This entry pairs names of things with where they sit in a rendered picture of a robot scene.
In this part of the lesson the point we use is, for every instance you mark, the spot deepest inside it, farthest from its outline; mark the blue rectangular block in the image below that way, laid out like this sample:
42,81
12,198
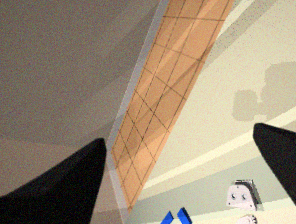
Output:
184,217

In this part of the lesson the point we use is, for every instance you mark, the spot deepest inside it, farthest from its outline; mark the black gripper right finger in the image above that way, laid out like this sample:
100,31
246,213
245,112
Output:
278,148

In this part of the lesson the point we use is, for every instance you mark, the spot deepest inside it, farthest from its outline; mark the blue flat bar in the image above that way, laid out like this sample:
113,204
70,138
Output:
168,219

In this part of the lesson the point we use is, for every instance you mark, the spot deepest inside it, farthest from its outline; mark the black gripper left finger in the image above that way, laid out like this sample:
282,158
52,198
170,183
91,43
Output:
64,194

